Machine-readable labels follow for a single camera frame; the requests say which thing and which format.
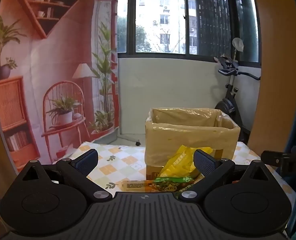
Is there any wooden panel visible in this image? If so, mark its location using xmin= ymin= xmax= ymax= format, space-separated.
xmin=248 ymin=0 xmax=296 ymax=155

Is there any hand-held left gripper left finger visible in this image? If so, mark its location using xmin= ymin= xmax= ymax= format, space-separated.
xmin=21 ymin=149 xmax=113 ymax=202

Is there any dark framed window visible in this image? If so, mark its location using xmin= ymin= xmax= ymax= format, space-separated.
xmin=117 ymin=0 xmax=261 ymax=64

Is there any black exercise bike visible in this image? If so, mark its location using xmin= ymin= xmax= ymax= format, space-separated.
xmin=214 ymin=37 xmax=261 ymax=144

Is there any printed backdrop cloth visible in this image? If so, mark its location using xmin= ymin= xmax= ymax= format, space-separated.
xmin=0 ymin=0 xmax=122 ymax=173

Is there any green snack bag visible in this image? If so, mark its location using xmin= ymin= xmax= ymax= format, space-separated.
xmin=148 ymin=176 xmax=196 ymax=193

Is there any yellow snack bag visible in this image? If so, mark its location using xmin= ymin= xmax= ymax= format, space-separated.
xmin=158 ymin=144 xmax=214 ymax=179

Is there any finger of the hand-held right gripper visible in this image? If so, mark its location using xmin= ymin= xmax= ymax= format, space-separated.
xmin=261 ymin=150 xmax=286 ymax=167

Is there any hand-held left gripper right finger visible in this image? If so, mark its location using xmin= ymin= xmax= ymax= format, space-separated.
xmin=179 ymin=149 xmax=271 ymax=202

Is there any checkered floral tablecloth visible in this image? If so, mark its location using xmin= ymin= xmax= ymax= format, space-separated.
xmin=52 ymin=141 xmax=296 ymax=232

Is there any cardboard box with plastic liner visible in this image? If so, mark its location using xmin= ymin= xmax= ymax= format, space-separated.
xmin=145 ymin=107 xmax=241 ymax=180

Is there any beige snack packet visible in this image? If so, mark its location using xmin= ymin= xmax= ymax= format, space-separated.
xmin=122 ymin=180 xmax=153 ymax=193

